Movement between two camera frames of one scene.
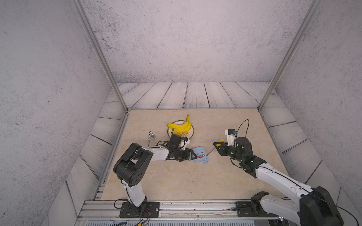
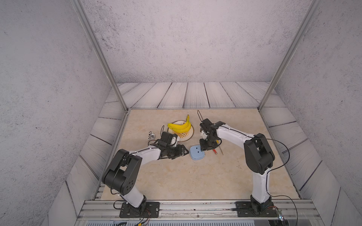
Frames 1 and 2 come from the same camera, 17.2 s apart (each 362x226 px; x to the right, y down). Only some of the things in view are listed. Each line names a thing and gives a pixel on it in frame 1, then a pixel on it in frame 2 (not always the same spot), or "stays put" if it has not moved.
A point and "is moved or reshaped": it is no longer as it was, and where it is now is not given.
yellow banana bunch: x=183 y=128 stays put
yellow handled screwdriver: x=221 y=140 is moved or reshaped
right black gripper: x=221 y=149 -> x=203 y=147
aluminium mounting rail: x=171 y=211 stays put
